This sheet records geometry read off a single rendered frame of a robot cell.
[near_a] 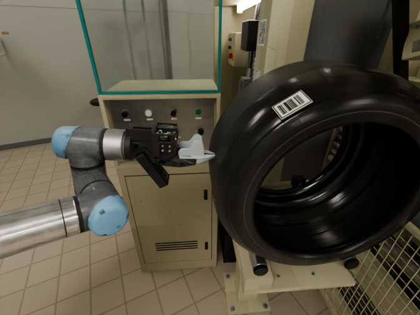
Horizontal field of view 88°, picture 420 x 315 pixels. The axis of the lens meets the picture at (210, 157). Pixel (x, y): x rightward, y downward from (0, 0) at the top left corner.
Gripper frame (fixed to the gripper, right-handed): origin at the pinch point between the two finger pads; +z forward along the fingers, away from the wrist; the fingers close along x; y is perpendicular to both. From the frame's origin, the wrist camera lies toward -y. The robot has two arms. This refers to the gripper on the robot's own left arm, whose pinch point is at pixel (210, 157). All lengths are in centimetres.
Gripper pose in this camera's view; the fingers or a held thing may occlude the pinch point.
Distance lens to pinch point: 55.0
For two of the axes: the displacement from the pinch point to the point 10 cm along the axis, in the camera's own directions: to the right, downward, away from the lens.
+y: 1.0, -8.7, -4.9
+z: 9.9, 0.5, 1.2
